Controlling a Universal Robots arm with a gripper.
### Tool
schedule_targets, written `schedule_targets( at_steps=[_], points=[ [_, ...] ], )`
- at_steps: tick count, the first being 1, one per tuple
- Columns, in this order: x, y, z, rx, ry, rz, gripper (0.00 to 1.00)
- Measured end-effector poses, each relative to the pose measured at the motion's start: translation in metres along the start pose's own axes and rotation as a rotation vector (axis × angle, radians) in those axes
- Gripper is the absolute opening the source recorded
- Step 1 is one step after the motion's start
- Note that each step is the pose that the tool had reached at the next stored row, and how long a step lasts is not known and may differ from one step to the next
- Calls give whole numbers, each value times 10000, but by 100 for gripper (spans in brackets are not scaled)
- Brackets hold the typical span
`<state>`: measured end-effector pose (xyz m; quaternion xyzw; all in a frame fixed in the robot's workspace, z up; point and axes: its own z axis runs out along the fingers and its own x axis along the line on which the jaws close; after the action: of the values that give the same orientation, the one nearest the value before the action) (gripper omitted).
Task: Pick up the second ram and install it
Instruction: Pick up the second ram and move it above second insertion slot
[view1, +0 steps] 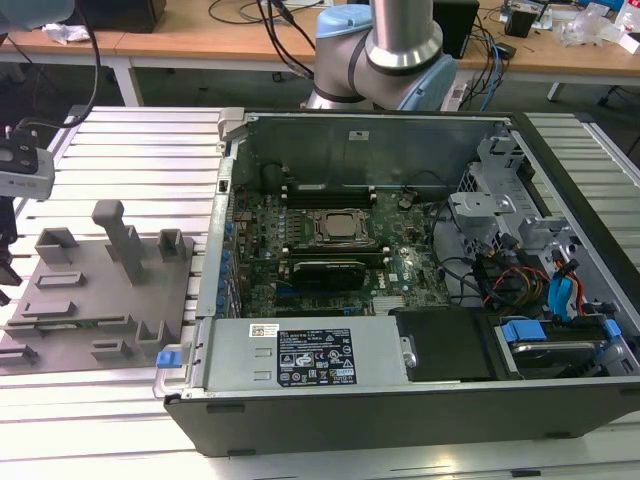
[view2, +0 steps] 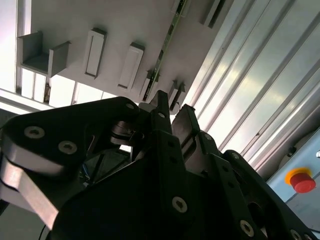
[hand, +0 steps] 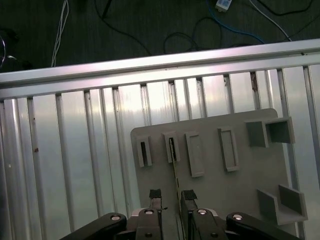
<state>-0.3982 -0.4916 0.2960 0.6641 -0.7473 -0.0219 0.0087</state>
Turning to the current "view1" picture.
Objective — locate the black graphics card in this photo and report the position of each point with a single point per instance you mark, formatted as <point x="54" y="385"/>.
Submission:
<point x="330" y="275"/>

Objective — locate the green motherboard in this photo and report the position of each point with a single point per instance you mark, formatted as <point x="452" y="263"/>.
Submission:
<point x="260" y="225"/>

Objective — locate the black PC case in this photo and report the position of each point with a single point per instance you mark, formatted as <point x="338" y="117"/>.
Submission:
<point x="350" y="425"/>

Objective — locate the small black box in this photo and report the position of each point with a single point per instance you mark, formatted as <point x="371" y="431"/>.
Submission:
<point x="520" y="22"/>

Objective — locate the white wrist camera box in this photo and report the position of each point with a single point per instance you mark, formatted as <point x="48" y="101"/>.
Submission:
<point x="30" y="180"/>

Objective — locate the crumpled white paper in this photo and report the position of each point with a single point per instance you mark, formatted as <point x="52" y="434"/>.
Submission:
<point x="65" y="31"/>

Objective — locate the white power strip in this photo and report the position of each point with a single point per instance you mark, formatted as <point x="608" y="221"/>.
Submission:
<point x="456" y="97"/>

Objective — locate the small black device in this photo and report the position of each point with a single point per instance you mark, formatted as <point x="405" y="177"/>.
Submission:
<point x="507" y="50"/>

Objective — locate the silver coin battery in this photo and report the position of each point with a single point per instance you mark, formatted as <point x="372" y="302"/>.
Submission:
<point x="406" y="200"/>

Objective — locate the blue case latch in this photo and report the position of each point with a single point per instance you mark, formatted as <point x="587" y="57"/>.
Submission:
<point x="167" y="360"/>

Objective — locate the black speaker box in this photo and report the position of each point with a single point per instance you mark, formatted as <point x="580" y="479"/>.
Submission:
<point x="460" y="25"/>

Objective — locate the green RAM stick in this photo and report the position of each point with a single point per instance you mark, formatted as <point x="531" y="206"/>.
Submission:
<point x="335" y="259"/>
<point x="65" y="325"/>

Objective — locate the black plastic shroud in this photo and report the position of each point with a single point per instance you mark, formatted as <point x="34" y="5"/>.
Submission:
<point x="450" y="340"/>

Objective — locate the silver heat sink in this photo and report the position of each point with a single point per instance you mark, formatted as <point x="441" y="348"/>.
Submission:
<point x="389" y="306"/>

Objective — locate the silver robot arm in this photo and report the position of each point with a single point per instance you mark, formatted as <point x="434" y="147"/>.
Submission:
<point x="400" y="40"/>

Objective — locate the grey parts rack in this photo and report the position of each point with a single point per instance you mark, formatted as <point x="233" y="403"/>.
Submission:
<point x="100" y="300"/>

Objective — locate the hard disk in blue carrier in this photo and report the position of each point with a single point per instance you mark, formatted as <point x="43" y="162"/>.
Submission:
<point x="555" y="352"/>

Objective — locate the silver metal drive cage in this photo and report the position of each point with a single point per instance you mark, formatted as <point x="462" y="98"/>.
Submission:
<point x="480" y="210"/>

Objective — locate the clear plastic bags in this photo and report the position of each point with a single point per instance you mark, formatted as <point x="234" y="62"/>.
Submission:
<point x="585" y="25"/>

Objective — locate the grey power supply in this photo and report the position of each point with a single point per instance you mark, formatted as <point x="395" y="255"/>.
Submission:
<point x="235" y="350"/>

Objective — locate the white red carton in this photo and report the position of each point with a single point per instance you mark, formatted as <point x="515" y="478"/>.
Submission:
<point x="631" y="25"/>

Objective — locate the small grey wall sticker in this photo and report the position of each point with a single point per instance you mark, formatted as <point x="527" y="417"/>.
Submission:
<point x="359" y="136"/>

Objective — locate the wooden desk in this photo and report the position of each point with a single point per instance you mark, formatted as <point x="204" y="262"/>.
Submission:
<point x="175" y="40"/>

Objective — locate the RAM slot with white clips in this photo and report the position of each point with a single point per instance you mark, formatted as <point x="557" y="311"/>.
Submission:
<point x="330" y="251"/>
<point x="330" y="198"/>
<point x="330" y="186"/>
<point x="288" y="262"/>

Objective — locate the silver CPU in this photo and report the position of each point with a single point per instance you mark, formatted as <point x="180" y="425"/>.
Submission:
<point x="342" y="225"/>

